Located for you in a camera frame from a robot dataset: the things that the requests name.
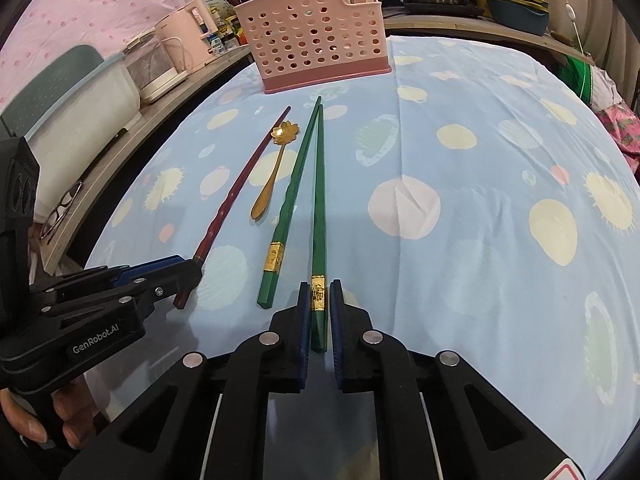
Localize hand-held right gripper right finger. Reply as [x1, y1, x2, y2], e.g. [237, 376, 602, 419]
[327, 280, 596, 480]

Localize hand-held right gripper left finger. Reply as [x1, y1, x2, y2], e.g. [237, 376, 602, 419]
[60, 281, 313, 480]

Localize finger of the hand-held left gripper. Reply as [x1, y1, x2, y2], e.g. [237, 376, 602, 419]
[42, 260, 203, 318]
[30, 255, 187, 297]

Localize green chopstick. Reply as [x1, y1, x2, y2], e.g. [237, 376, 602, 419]
[310, 104, 331, 353]
[256, 96, 322, 309]

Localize dark maroon wavy chopstick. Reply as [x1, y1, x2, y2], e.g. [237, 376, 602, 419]
[173, 105, 292, 311]

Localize pink perforated utensil basket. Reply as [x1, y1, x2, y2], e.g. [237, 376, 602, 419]
[234, 0, 393, 95]

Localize person's left hand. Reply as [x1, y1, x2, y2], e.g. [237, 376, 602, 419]
[0, 385, 108, 456]

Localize eyeglasses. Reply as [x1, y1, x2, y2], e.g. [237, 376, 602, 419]
[40, 180, 85, 241]

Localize wooden side counter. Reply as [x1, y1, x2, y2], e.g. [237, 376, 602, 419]
[37, 45, 256, 273]

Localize white and teal plastic bin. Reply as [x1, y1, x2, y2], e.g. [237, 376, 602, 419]
[0, 44, 142, 221]

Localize gold flower spoon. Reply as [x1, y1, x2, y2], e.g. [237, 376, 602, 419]
[250, 120, 299, 221]

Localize white countertop appliance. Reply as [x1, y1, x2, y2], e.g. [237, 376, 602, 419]
[122, 30, 190, 106]

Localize pink electric kettle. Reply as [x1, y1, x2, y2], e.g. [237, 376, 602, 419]
[154, 0, 213, 73]

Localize pink dotted cloth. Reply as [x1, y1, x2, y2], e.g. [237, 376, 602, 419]
[0, 0, 236, 111]

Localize printed carton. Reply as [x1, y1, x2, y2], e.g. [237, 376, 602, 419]
[206, 0, 237, 28]

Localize wooden counter under cookware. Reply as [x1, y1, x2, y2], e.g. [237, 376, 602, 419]
[382, 12, 596, 66]

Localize black induction cooker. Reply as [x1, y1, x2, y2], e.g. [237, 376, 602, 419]
[402, 1, 486, 17]

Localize green bag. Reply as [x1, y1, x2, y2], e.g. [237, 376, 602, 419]
[562, 52, 596, 101]

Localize pink floral cloth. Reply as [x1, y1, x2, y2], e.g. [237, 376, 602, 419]
[592, 100, 640, 181]

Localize blue bowl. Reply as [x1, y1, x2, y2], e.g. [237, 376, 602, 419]
[485, 0, 549, 37]

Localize white cable with switch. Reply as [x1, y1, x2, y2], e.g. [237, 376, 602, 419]
[547, 0, 593, 106]

